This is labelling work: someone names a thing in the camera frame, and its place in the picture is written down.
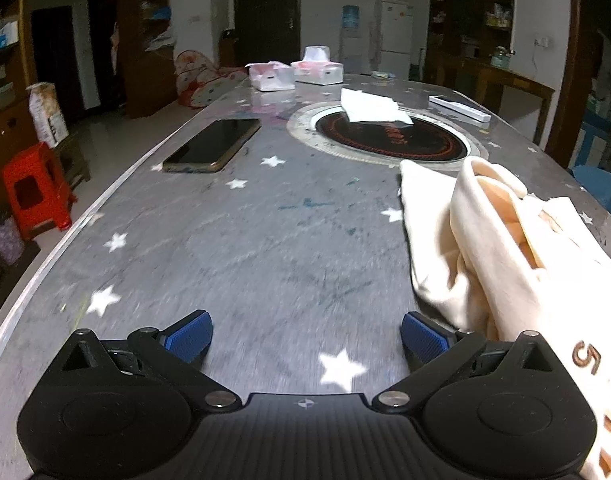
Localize mesh food cover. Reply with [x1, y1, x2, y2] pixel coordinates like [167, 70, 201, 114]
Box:
[173, 50, 249, 108]

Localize white refrigerator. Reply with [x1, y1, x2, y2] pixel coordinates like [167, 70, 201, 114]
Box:
[374, 0, 414, 80]

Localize blue sofa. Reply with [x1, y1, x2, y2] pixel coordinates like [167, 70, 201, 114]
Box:
[568, 165, 611, 216]

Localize wooden doorway frame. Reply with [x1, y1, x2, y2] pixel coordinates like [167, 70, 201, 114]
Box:
[545, 0, 611, 171]

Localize white tissue paper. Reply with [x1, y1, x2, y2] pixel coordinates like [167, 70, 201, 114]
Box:
[340, 88, 414, 126]

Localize black smartphone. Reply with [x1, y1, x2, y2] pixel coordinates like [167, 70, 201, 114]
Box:
[162, 118, 262, 173]

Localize dark wooden door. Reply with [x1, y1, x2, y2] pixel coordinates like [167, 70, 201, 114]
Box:
[234, 0, 302, 68]

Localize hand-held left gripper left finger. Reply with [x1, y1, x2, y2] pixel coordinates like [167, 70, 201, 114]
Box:
[60, 310, 239, 413]

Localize cream sweatshirt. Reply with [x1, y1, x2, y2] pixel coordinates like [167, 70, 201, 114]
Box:
[399, 156, 611, 480]

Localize wooden side desk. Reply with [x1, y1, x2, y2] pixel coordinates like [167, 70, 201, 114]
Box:
[425, 52, 556, 143]

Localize purple patterned container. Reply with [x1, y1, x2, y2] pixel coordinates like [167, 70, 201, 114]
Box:
[0, 215, 26, 268]

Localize water dispenser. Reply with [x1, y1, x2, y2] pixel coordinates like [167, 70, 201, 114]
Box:
[339, 5, 363, 73]

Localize wooden bookshelf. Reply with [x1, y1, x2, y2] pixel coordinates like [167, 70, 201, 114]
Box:
[116, 0, 174, 118]

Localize red plastic stool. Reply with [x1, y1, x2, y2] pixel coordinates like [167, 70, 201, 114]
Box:
[0, 142, 77, 241]

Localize wooden storage cabinet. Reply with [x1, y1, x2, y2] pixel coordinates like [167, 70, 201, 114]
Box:
[0, 0, 39, 206]

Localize round induction cooktop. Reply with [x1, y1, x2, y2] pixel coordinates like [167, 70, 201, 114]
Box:
[287, 102, 489, 165]

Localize pink tissue box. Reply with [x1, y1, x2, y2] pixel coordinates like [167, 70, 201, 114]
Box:
[290, 46, 344, 85]

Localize white tissue pack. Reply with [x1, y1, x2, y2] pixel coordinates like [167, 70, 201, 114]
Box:
[246, 61, 296, 92]

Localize white sack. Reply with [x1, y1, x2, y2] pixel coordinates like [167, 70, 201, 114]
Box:
[26, 82, 69, 148]

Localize white power strip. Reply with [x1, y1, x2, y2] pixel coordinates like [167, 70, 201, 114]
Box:
[429, 95, 490, 124]

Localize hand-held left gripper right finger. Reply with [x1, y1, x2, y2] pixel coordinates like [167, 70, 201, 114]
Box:
[371, 311, 553, 413]

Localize dark wooden display cabinet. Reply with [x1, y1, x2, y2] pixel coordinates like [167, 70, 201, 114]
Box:
[429, 0, 515, 81]

